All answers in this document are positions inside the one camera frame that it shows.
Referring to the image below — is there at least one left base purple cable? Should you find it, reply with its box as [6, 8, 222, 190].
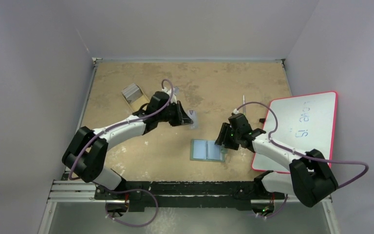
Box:
[105, 189, 160, 229]

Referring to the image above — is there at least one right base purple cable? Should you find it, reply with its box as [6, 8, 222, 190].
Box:
[255, 194, 288, 220]

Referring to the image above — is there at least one stack of cards in tray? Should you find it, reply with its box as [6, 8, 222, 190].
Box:
[121, 83, 143, 103]

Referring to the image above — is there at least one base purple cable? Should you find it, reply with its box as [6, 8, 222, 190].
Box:
[255, 194, 288, 220]
[105, 189, 160, 229]

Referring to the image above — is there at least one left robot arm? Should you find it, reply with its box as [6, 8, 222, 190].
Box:
[62, 91, 195, 199]

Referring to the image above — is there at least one black base frame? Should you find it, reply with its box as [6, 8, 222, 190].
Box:
[94, 179, 285, 214]

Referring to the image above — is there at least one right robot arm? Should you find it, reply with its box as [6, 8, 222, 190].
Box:
[215, 114, 338, 208]

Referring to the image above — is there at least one beige oval tray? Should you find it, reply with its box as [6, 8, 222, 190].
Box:
[124, 91, 150, 112]

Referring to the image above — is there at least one white marker pen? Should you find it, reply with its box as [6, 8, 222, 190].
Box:
[242, 95, 246, 115]

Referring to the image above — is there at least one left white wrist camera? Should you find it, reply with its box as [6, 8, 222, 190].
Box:
[170, 94, 178, 103]

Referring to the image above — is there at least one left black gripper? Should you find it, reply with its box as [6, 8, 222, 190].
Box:
[157, 101, 192, 127]

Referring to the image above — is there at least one pink framed whiteboard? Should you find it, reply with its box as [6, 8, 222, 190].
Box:
[263, 91, 338, 159]

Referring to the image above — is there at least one green card holder wallet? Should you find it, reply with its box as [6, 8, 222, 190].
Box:
[190, 139, 227, 162]

